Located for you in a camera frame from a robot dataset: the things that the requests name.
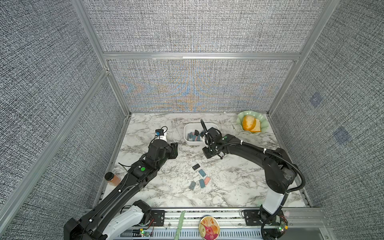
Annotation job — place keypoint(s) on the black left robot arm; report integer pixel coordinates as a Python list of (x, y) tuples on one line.
[(92, 225)]

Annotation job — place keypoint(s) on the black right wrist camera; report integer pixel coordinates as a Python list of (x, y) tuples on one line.
[(212, 135)]

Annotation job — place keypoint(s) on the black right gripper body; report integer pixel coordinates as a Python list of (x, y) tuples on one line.
[(210, 150)]

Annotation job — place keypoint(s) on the white storage box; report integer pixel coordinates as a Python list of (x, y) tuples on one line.
[(190, 128)]

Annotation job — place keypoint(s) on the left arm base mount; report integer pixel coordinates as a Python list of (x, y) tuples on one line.
[(154, 217)]

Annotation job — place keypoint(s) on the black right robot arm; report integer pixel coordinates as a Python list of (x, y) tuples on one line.
[(281, 175)]

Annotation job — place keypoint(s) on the orange black-capped jar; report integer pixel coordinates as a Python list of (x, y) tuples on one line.
[(112, 179)]

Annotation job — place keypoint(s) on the round colourful tin lid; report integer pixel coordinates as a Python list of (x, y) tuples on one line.
[(209, 228)]

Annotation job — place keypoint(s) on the teal eraser bottom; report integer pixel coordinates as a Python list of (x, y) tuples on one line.
[(202, 183)]

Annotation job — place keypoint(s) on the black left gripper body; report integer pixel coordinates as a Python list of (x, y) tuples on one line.
[(171, 152)]

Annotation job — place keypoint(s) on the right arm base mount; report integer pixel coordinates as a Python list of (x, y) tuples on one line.
[(255, 217)]

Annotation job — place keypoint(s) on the bread pieces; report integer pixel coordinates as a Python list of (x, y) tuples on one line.
[(251, 124)]

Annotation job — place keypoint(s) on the green scalloped plate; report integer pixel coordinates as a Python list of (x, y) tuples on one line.
[(263, 119)]

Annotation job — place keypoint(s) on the green strip on rail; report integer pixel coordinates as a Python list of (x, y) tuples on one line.
[(180, 225)]

